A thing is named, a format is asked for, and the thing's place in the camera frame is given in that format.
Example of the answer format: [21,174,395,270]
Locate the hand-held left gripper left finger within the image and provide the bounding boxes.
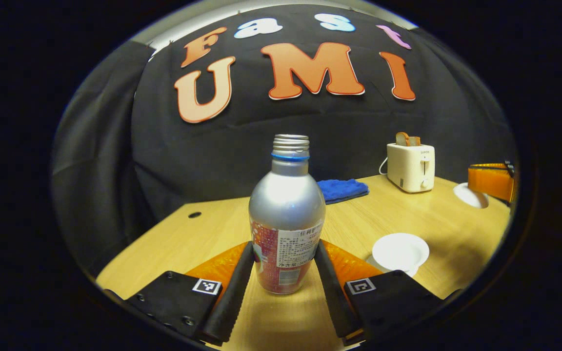
[125,241,255,347]

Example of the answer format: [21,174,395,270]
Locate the black backdrop cloth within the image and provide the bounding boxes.
[130,4,518,234]
[52,40,157,276]

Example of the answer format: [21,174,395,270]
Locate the blue towel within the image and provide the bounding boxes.
[316,178,370,205]

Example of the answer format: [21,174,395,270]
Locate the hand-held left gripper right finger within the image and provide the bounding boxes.
[314,240,462,347]

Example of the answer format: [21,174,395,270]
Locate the white teacup lid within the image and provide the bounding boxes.
[453,182,489,209]

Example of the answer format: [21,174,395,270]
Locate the silver water bottle red label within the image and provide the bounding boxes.
[248,134,326,295]

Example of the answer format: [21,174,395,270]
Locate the white toaster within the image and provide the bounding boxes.
[386,143,436,194]

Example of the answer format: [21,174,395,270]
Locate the white teacup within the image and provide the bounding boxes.
[372,233,430,277]

